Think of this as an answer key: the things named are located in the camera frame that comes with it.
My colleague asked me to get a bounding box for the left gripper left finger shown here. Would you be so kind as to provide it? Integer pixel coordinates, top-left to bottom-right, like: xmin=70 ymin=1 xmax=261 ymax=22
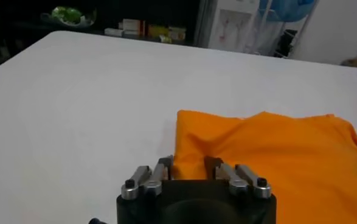
xmin=120 ymin=155 xmax=175 ymax=201

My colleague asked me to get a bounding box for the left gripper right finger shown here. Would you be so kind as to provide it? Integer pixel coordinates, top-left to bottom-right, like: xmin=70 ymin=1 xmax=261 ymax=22
xmin=204 ymin=156 xmax=272 ymax=200

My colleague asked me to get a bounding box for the orange t-shirt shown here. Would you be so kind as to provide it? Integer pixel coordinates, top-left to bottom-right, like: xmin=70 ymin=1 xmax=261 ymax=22
xmin=171 ymin=109 xmax=357 ymax=224

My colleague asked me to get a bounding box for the large white table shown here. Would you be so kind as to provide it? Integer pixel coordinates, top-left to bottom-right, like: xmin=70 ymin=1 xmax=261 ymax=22
xmin=0 ymin=30 xmax=357 ymax=224

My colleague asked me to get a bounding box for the green yellow medicine box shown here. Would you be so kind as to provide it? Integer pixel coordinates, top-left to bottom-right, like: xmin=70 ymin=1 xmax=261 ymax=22
xmin=147 ymin=24 xmax=170 ymax=39

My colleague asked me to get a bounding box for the white green medicine box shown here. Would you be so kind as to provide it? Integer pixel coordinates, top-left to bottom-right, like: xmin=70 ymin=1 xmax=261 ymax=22
xmin=168 ymin=26 xmax=187 ymax=41

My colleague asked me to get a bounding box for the white water dispenser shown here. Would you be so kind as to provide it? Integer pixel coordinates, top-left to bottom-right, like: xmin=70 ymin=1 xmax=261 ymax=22
xmin=207 ymin=0 xmax=261 ymax=52

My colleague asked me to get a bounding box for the white flat box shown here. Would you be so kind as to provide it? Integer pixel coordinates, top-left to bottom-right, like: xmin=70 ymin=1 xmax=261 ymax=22
xmin=104 ymin=27 xmax=124 ymax=37

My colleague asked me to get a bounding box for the white red medicine box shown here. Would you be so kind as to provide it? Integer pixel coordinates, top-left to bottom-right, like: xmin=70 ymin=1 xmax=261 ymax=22
xmin=122 ymin=18 xmax=145 ymax=36

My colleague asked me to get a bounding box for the white metal jug rack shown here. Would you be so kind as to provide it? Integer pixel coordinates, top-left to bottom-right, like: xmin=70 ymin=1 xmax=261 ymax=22
xmin=251 ymin=0 xmax=321 ymax=58

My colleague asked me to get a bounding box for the black shelf unit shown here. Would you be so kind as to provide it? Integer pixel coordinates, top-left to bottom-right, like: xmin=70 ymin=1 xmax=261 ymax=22
xmin=0 ymin=0 xmax=202 ymax=46

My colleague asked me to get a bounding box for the blue water jug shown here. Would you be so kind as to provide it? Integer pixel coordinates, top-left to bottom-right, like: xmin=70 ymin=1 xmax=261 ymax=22
xmin=258 ymin=0 xmax=314 ymax=23

